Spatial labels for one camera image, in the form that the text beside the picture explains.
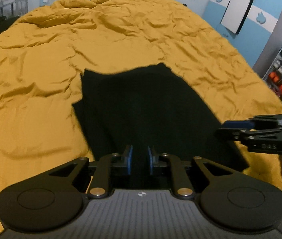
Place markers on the grey metal rack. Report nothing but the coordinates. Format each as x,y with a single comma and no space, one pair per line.
17,7

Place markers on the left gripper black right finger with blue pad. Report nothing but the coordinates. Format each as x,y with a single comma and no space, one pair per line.
227,198

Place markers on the black t-shirt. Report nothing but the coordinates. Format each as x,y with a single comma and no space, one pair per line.
152,110

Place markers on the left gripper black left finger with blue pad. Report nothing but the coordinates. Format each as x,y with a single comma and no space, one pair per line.
54,198

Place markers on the blue white wardrobe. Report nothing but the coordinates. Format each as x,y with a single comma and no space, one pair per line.
246,24

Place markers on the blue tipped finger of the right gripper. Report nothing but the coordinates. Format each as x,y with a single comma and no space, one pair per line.
238,124

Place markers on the mustard yellow duvet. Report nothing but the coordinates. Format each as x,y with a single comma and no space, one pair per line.
43,54

